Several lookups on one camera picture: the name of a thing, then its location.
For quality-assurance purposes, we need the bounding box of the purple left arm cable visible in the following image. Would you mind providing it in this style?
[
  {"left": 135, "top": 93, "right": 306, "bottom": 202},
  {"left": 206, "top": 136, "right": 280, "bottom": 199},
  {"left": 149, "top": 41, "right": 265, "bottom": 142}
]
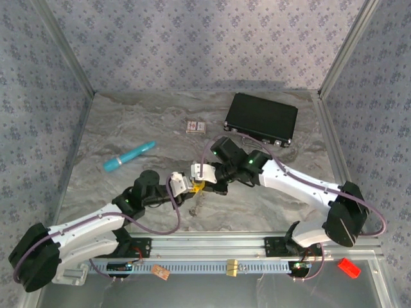
[{"left": 12, "top": 175, "right": 181, "bottom": 282}]

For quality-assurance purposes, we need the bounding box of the grey slotted cable duct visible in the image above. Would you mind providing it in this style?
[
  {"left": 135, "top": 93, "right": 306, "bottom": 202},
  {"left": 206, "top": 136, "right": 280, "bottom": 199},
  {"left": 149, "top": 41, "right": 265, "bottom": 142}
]
[{"left": 86, "top": 259, "right": 293, "bottom": 275}]

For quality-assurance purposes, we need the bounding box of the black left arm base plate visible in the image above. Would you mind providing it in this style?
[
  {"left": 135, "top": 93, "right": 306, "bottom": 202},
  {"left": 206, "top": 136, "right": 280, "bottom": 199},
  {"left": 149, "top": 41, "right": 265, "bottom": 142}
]
[{"left": 109, "top": 237, "right": 152, "bottom": 258}]

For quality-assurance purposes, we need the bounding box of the grey metal bracket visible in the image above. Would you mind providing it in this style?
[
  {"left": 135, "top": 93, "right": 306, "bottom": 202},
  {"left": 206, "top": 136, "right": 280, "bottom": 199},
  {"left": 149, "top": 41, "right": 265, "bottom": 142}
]
[{"left": 53, "top": 263, "right": 89, "bottom": 286}]

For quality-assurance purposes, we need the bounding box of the left circuit board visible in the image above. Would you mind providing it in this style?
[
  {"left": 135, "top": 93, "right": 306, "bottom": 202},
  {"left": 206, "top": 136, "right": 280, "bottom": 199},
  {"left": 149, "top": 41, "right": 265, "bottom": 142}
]
[{"left": 107, "top": 262, "right": 134, "bottom": 272}]

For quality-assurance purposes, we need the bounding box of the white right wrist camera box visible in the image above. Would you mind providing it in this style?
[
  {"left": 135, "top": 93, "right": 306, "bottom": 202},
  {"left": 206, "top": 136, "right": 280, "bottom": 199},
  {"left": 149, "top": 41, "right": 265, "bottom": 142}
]
[{"left": 189, "top": 162, "right": 218, "bottom": 186}]

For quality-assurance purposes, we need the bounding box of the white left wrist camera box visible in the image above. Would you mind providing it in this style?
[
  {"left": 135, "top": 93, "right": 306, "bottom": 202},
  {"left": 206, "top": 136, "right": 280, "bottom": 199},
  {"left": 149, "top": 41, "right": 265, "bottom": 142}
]
[{"left": 169, "top": 171, "right": 194, "bottom": 196}]

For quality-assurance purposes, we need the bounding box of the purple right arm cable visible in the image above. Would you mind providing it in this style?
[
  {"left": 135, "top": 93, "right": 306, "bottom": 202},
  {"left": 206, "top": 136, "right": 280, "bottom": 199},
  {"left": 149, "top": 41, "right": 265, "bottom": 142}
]
[{"left": 198, "top": 134, "right": 387, "bottom": 283}]

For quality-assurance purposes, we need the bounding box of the teal plastic tube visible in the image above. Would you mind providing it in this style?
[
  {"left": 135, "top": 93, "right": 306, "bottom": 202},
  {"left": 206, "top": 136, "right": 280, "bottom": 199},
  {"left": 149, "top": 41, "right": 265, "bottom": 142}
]
[{"left": 102, "top": 141, "right": 157, "bottom": 173}]

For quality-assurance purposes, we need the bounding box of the red and white card box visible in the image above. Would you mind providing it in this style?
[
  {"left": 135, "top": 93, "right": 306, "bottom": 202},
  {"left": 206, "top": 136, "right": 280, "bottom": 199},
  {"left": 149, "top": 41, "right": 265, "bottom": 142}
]
[{"left": 185, "top": 120, "right": 207, "bottom": 135}]

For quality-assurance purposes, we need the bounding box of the aluminium mounting rail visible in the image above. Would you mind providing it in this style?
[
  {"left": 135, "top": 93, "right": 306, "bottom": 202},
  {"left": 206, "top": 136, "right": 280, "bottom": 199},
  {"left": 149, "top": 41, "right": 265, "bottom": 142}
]
[{"left": 60, "top": 234, "right": 385, "bottom": 261}]

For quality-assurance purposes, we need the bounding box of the aluminium side rail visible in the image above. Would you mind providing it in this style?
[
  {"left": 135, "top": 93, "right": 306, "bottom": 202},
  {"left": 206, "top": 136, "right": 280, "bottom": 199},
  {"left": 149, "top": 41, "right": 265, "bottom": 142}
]
[{"left": 310, "top": 91, "right": 367, "bottom": 234}]

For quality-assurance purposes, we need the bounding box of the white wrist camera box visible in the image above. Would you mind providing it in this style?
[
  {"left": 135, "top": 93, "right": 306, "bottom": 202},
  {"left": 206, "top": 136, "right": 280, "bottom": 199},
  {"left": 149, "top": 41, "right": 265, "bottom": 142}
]
[
  {"left": 169, "top": 171, "right": 194, "bottom": 196},
  {"left": 189, "top": 162, "right": 218, "bottom": 186}
]

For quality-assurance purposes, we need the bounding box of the black hard case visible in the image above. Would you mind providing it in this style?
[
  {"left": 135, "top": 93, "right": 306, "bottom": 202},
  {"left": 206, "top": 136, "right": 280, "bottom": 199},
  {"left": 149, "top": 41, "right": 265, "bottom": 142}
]
[{"left": 223, "top": 92, "right": 299, "bottom": 148}]

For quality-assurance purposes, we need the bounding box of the aluminium frame post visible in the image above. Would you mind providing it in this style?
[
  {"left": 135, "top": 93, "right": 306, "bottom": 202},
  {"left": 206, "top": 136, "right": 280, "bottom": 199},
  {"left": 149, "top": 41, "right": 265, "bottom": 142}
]
[
  {"left": 318, "top": 0, "right": 381, "bottom": 99},
  {"left": 31, "top": 0, "right": 98, "bottom": 96}
]

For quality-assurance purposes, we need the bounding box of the red plastic block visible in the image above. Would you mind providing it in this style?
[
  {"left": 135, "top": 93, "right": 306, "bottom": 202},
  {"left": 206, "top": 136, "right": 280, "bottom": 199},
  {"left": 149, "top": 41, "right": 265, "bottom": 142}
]
[{"left": 337, "top": 257, "right": 362, "bottom": 279}]

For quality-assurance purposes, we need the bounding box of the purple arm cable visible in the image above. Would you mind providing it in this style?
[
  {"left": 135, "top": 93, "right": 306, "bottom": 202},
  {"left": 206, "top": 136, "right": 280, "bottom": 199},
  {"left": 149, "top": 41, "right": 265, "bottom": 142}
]
[
  {"left": 12, "top": 175, "right": 181, "bottom": 282},
  {"left": 198, "top": 134, "right": 387, "bottom": 283}
]

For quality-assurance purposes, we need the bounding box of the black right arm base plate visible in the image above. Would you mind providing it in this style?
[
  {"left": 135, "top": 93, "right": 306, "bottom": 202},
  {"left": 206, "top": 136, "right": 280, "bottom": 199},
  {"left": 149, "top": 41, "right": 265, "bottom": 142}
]
[{"left": 263, "top": 236, "right": 324, "bottom": 257}]

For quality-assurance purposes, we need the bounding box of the metal keyring with keys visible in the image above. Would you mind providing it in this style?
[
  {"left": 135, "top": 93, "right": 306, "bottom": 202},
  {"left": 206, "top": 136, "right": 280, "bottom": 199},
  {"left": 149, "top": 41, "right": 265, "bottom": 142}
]
[{"left": 188, "top": 191, "right": 206, "bottom": 216}]

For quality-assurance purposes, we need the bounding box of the orange paper tag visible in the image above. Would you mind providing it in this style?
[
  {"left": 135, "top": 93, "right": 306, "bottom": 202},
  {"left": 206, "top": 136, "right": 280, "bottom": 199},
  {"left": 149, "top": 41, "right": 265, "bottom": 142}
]
[{"left": 152, "top": 264, "right": 170, "bottom": 282}]

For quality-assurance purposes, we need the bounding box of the grey metal sheet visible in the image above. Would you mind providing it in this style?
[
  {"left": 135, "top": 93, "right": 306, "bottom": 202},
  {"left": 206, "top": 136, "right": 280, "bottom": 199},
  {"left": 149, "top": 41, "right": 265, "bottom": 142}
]
[{"left": 35, "top": 259, "right": 391, "bottom": 308}]

